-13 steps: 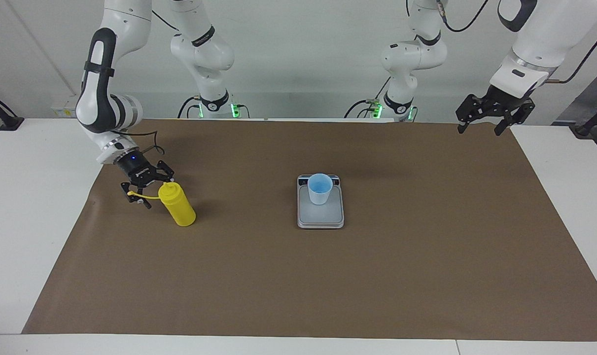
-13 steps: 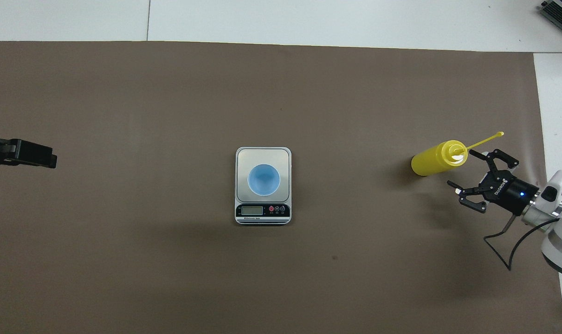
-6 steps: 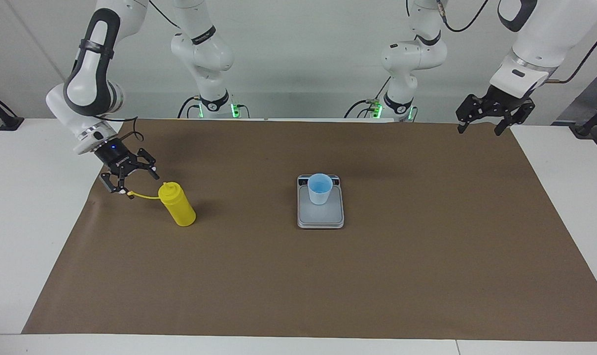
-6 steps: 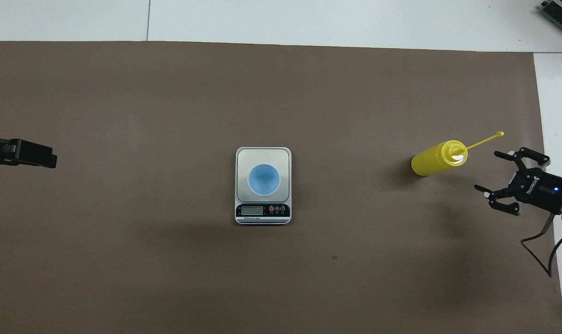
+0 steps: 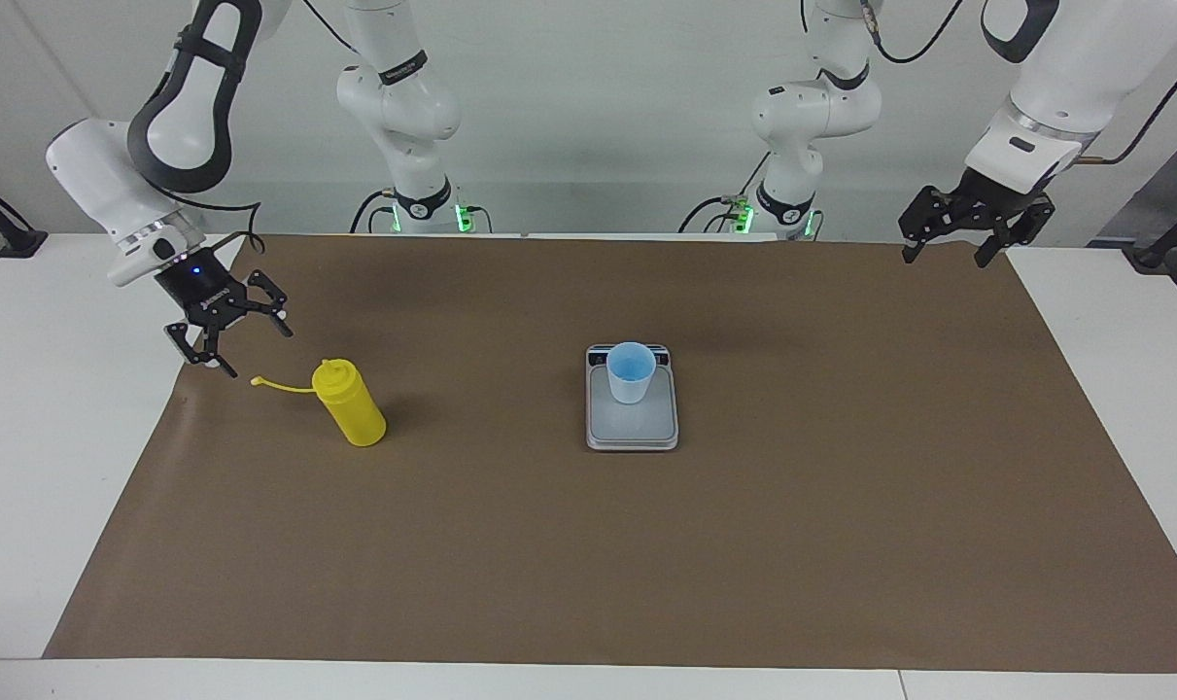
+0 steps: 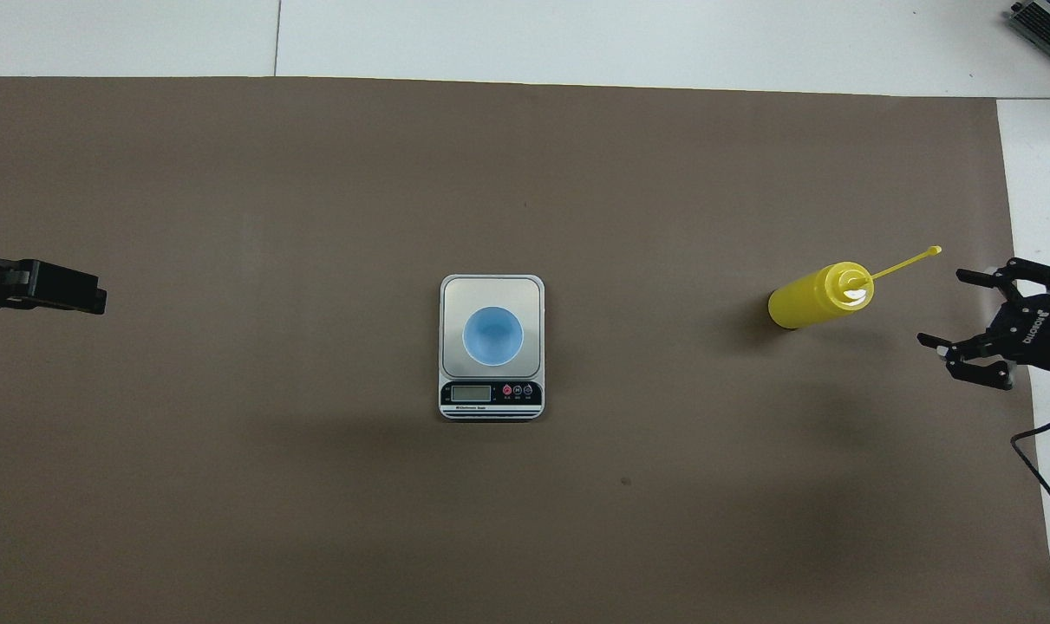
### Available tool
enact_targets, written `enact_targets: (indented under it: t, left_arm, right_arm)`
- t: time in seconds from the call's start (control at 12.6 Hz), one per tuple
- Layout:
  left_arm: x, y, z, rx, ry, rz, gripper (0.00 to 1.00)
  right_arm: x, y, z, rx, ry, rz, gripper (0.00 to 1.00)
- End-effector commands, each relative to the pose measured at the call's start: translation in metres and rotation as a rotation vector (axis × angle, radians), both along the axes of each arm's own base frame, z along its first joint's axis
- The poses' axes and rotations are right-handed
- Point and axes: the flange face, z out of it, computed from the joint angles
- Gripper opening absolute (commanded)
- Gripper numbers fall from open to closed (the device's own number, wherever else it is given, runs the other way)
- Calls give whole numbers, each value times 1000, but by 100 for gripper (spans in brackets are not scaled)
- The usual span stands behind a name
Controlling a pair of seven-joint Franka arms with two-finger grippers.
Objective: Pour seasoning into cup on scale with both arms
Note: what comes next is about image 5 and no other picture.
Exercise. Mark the brown paper table mat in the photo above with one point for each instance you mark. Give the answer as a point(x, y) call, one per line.
point(549, 564)

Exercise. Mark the light blue plastic cup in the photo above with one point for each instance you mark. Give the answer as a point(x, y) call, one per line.
point(631, 384)

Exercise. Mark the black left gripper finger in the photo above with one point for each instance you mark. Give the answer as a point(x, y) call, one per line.
point(920, 219)
point(1025, 226)

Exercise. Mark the yellow squeeze bottle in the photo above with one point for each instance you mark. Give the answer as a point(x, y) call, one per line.
point(360, 413)

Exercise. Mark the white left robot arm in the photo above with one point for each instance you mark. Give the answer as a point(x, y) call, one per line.
point(812, 107)

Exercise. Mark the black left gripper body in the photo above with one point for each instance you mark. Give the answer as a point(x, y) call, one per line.
point(986, 206)

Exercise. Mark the dark grey panel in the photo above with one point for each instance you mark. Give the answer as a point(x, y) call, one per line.
point(1171, 185)

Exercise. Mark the silver digital kitchen scale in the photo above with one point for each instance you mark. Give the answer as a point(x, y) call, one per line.
point(632, 428)

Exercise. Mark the black clamp stand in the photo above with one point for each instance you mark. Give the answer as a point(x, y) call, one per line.
point(24, 241)
point(1147, 258)

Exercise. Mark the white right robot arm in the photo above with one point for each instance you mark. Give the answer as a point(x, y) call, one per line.
point(92, 175)

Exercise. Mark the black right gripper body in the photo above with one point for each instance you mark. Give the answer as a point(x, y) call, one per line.
point(204, 292)

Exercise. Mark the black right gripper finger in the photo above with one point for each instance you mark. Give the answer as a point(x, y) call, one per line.
point(272, 301)
point(199, 342)

